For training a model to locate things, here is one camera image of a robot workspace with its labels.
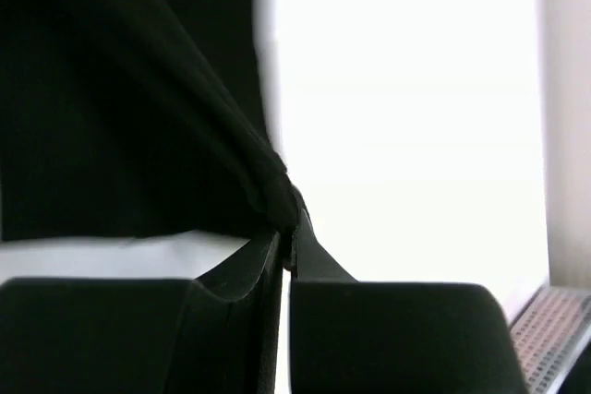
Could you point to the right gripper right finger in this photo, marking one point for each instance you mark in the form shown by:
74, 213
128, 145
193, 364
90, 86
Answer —
350, 336

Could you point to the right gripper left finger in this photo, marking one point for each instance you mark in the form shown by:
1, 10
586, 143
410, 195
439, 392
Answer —
189, 313

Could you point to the black skirt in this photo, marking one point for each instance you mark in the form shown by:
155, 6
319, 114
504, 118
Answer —
131, 118

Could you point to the white plastic basket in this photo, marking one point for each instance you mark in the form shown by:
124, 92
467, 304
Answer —
550, 335

